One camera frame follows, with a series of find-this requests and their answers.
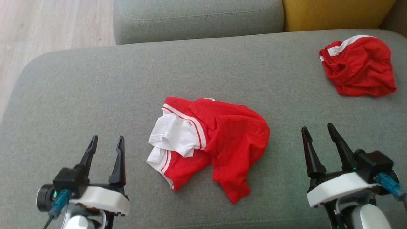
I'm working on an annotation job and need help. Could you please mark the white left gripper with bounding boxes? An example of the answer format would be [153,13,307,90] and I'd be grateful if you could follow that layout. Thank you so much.
[68,135,131,217]

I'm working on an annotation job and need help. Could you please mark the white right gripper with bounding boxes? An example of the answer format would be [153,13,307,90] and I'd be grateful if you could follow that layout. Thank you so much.
[301,123,380,208]

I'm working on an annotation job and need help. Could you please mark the red shorts white stripe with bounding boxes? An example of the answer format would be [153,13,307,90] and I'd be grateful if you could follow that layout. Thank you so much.
[319,35,397,97]

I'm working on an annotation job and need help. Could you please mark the red jersey white sleeves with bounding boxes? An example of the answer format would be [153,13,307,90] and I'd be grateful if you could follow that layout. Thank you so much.
[146,96,271,204]

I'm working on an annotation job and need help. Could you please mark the grey sofa seat cushion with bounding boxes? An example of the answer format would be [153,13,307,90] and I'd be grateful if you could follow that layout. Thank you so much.
[0,29,407,229]

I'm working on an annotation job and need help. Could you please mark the yellow sofa cushion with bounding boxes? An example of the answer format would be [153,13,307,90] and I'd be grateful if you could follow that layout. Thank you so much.
[282,0,396,32]

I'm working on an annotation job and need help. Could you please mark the grey-brown sofa cushion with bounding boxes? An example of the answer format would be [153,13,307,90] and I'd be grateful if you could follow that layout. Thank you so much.
[380,0,407,38]

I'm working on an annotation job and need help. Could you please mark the grey sofa back cushion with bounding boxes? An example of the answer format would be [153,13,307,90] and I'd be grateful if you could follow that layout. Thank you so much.
[113,0,284,45]

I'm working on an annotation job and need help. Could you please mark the black cable teal plug left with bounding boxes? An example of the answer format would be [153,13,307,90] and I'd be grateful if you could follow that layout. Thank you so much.
[43,189,73,229]

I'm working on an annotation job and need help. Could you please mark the black cable teal plug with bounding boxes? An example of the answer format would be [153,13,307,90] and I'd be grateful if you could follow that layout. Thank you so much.
[376,173,407,210]
[43,189,73,229]

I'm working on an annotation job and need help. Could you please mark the black cable teal plug right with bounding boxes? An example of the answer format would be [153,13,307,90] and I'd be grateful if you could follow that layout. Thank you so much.
[376,173,407,210]

